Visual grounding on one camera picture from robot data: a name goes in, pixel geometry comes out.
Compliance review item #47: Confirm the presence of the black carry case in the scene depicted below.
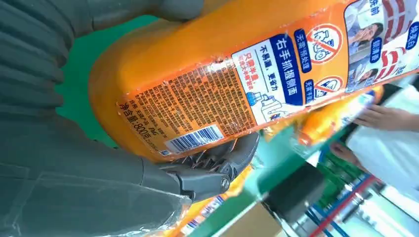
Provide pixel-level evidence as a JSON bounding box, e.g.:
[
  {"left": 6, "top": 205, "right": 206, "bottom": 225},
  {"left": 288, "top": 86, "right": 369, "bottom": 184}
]
[{"left": 264, "top": 164, "right": 325, "bottom": 224}]

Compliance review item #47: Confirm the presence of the person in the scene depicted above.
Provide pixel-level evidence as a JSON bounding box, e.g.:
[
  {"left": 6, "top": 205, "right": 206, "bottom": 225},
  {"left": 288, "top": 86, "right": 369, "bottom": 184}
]
[{"left": 329, "top": 73, "right": 419, "bottom": 202}]

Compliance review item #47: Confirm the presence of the brown cardboard box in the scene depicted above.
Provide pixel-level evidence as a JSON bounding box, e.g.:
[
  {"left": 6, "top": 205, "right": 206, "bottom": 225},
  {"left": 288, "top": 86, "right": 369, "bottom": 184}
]
[{"left": 218, "top": 202, "right": 284, "bottom": 237}]

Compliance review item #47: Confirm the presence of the person's hand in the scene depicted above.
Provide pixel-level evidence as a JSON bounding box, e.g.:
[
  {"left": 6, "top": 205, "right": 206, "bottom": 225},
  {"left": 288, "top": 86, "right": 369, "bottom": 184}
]
[
  {"left": 330, "top": 142, "right": 366, "bottom": 173},
  {"left": 353, "top": 104, "right": 399, "bottom": 131}
]

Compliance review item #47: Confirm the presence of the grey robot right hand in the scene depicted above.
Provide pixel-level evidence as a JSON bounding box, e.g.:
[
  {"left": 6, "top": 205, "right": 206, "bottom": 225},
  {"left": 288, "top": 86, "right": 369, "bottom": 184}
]
[{"left": 0, "top": 0, "right": 260, "bottom": 237}]

